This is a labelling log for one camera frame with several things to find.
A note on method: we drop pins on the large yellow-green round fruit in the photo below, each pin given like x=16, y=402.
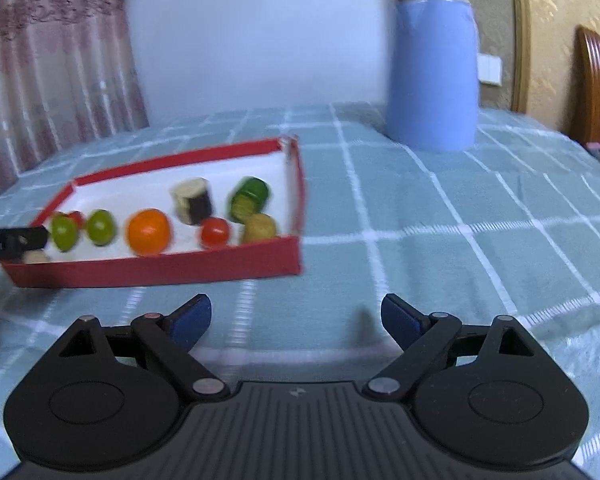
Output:
x=260, y=228

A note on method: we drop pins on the large red tomato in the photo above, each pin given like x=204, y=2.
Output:
x=215, y=232

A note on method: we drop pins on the red cardboard box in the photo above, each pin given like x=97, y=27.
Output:
x=180, y=270

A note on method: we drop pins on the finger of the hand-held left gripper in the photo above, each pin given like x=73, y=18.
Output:
x=15, y=242

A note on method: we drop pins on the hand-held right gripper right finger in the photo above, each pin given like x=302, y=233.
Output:
x=402, y=320

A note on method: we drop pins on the white wall switch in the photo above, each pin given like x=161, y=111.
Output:
x=490, y=70

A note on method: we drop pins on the green cucumber piece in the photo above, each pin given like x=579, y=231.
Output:
x=250, y=199

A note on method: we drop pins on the pink patterned curtain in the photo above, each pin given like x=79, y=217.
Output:
x=45, y=60

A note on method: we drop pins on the green lime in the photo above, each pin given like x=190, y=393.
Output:
x=63, y=232

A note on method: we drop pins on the small red tomato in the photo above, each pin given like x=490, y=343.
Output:
x=77, y=217

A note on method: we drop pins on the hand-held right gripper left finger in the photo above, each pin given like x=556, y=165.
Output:
x=190, y=320

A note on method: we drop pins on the orange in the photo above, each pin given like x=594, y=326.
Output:
x=149, y=232

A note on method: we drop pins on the dark eggplant piece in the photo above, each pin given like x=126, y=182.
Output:
x=195, y=202

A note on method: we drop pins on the blue kettle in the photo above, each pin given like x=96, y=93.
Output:
x=430, y=70

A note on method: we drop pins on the green tomato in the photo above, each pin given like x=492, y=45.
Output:
x=100, y=227

